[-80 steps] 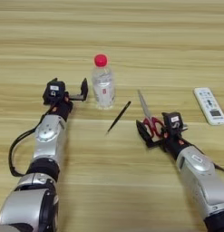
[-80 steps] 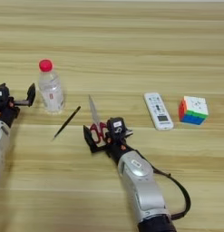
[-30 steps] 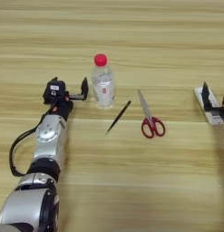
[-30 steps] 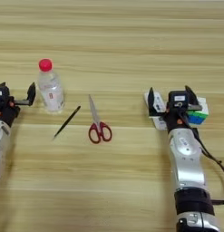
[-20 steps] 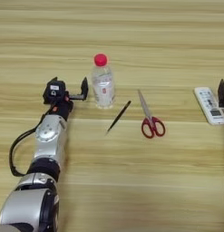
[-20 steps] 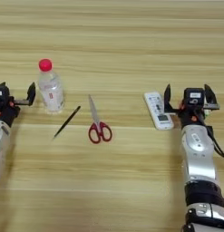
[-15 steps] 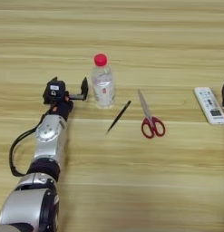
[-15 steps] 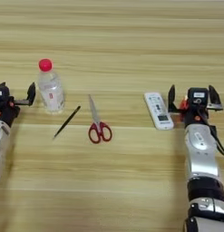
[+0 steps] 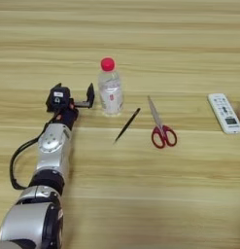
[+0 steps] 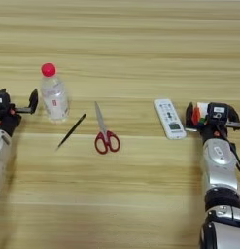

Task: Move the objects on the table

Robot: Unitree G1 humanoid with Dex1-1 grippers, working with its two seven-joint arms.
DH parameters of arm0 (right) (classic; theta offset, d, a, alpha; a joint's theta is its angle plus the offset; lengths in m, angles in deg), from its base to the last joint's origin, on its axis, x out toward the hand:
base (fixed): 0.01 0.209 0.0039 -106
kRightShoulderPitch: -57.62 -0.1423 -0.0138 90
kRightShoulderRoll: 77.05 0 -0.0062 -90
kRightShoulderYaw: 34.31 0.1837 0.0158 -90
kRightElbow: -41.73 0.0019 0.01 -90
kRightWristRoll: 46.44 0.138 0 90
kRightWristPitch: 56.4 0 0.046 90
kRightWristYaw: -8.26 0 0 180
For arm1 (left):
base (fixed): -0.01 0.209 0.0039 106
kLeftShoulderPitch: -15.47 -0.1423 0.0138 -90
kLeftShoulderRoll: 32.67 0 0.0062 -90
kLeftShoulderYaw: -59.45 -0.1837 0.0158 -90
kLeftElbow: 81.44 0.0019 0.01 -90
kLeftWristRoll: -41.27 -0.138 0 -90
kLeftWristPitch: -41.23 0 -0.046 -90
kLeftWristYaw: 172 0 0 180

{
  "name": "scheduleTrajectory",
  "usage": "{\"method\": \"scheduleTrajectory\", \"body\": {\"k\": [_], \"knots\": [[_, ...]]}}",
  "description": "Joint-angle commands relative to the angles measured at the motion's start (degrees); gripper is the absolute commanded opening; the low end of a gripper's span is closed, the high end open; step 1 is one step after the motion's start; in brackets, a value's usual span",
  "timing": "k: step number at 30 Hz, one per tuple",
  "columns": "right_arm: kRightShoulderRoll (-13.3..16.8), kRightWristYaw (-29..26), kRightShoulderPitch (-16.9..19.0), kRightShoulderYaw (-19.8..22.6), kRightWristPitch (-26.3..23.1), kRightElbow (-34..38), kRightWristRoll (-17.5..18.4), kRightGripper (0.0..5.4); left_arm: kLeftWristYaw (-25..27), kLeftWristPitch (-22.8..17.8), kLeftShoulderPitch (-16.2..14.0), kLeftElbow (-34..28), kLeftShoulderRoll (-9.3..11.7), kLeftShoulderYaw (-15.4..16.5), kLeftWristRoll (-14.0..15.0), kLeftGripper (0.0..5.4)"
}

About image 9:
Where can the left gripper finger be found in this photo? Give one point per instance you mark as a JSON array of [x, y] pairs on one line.
[[90, 95], [57, 85]]

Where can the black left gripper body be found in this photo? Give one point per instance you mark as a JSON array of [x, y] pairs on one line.
[[67, 118]]

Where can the white remote control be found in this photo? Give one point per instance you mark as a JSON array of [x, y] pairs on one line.
[[225, 113]]

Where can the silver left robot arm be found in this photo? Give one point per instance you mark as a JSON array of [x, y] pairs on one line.
[[51, 152]]

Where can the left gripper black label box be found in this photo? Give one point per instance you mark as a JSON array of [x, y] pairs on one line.
[[58, 99]]

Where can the clear bottle with red cap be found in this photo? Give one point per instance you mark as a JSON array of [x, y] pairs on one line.
[[110, 94]]

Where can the black pen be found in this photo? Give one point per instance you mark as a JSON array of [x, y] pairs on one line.
[[127, 125]]

